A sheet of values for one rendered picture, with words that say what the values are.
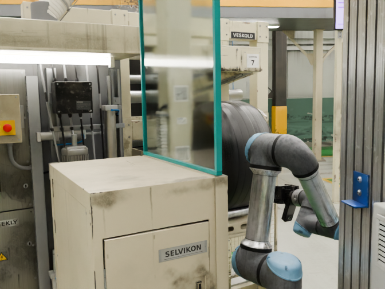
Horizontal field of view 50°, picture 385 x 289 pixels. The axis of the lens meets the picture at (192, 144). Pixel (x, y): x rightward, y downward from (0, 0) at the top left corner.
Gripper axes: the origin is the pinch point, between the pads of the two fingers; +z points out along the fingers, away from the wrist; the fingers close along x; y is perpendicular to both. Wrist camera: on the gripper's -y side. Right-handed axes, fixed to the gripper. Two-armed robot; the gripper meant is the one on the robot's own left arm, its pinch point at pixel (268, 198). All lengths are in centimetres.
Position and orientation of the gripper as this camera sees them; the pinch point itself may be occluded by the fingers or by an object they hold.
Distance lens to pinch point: 202.7
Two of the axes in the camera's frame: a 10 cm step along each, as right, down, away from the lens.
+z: -4.7, 0.4, 8.8
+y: -0.8, -10.0, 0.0
